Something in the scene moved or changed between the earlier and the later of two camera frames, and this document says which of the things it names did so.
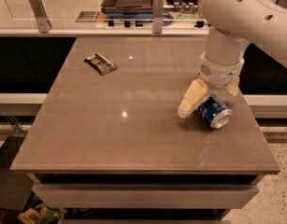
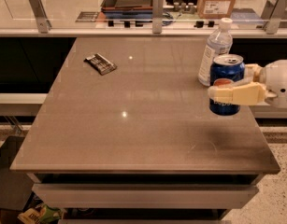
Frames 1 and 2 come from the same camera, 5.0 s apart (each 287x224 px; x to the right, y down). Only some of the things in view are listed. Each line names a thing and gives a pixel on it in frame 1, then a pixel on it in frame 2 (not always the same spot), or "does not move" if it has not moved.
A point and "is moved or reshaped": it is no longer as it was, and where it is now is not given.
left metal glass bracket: (39, 9) does not move
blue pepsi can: (214, 111) is moved or reshaped
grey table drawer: (146, 195) does not move
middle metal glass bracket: (157, 11) does not move
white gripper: (220, 73) to (279, 82)
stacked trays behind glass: (129, 2) does not move
